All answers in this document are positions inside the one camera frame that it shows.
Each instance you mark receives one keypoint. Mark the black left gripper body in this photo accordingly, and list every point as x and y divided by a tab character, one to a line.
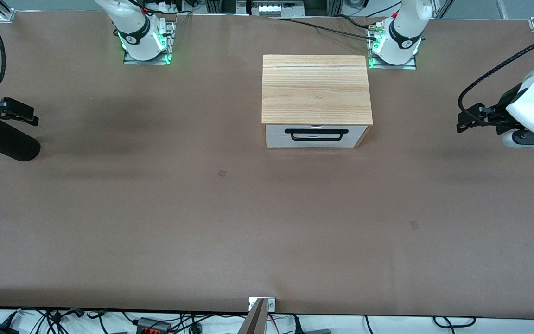
497	114

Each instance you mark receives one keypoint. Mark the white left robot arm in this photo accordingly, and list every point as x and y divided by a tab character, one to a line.
401	32

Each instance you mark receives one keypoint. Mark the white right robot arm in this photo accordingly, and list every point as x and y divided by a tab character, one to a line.
137	32

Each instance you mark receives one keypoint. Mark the light wooden drawer cabinet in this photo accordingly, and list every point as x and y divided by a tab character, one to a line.
315	90

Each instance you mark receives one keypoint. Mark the black cylindrical object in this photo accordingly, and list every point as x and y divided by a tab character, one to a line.
16	147

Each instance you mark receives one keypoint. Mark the white power strip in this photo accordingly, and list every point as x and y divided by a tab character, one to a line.
271	8

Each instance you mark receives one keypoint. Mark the black box with orange connectors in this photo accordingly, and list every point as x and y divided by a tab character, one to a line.
153	326

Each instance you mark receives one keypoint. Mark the grey flat box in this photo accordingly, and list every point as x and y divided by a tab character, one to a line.
318	331

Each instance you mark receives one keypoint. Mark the aluminium profile pole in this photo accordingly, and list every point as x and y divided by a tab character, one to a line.
254	320

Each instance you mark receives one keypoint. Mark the metal table edge bracket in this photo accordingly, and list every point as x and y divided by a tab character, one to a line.
270	304

